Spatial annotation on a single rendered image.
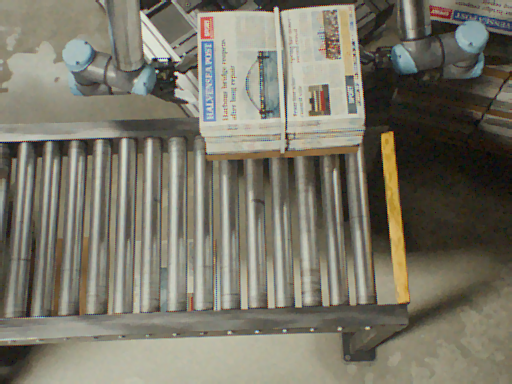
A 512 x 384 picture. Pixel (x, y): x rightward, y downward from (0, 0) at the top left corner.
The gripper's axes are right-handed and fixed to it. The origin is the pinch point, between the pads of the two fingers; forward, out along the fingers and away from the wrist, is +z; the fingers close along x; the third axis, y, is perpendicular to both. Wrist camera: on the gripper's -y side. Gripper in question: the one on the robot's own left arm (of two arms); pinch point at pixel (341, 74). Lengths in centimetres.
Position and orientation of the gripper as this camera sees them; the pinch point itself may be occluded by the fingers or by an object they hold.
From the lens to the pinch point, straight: 180.8
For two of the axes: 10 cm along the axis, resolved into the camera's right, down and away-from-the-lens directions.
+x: 0.4, 9.5, -2.9
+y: -0.4, -2.9, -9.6
